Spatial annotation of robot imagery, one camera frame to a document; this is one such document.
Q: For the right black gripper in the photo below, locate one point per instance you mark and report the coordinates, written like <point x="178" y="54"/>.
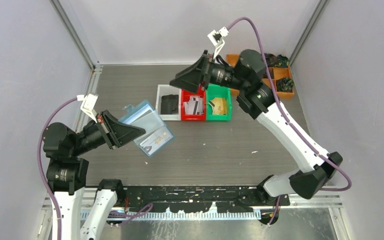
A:
<point x="193" y="76"/>

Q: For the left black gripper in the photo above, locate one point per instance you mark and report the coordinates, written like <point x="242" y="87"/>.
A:
<point x="121" y="132"/>

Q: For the white card with logo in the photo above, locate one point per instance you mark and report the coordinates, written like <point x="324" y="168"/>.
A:
<point x="156" y="140"/>

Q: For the blue card holder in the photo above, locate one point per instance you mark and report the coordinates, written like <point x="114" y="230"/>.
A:
<point x="145" y="116"/>

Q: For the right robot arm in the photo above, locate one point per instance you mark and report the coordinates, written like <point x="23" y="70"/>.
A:
<point x="315" y="164"/>

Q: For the white credit cards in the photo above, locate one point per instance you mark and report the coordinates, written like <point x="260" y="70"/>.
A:
<point x="194" y="106"/>

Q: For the black credit cards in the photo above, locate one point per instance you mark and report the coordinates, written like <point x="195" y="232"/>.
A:
<point x="169" y="104"/>

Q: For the gold credit cards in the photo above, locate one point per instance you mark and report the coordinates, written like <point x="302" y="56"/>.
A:
<point x="219" y="106"/>

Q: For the red plastic bin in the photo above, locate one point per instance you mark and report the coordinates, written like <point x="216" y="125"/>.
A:
<point x="185" y="95"/>

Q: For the green plastic bin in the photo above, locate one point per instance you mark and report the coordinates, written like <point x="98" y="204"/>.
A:
<point x="218" y="91"/>

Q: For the white plastic bin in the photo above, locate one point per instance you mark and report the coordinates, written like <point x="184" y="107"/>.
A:
<point x="165" y="89"/>

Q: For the dark rolled sock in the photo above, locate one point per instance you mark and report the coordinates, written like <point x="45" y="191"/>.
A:
<point x="271" y="59"/>
<point x="285" y="84"/>
<point x="282" y="61"/>

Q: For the orange wooden compartment tray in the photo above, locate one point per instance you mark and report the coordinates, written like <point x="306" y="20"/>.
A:
<point x="276" y="74"/>

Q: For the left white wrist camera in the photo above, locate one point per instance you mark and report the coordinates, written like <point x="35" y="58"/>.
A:
<point x="88" y="102"/>

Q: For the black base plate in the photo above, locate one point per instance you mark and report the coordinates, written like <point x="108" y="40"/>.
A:
<point x="196" y="199"/>

